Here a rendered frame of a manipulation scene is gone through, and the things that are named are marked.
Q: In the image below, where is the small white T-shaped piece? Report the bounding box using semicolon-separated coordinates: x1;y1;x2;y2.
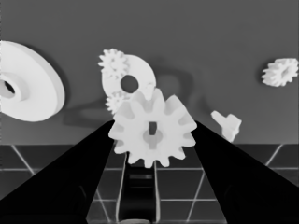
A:
210;110;243;144

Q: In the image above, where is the small white toothed gear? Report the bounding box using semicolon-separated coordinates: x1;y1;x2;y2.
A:
97;48;129;80
261;57;299;88
105;91;132;116
107;88;198;169

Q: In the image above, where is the large thick white disc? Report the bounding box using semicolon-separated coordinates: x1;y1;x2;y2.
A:
0;40;66;123

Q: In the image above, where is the white round carrier with pins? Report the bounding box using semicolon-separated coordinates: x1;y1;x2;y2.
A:
101;54;157;106

